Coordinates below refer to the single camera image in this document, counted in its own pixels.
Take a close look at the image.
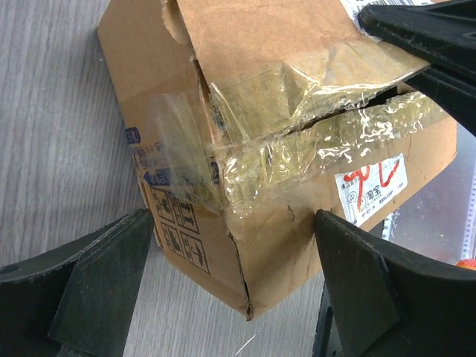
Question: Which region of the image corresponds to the brown cardboard express box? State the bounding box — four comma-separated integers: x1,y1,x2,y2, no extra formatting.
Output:
97,1,457,320

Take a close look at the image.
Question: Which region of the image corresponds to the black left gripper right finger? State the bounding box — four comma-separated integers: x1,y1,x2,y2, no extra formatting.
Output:
313,210,475,356

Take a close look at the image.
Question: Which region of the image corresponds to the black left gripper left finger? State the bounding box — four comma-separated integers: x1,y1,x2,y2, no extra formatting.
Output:
1,209,154,356

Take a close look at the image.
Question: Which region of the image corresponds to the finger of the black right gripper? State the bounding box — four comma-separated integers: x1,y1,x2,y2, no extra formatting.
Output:
405,68,475,135
358,1,475,80

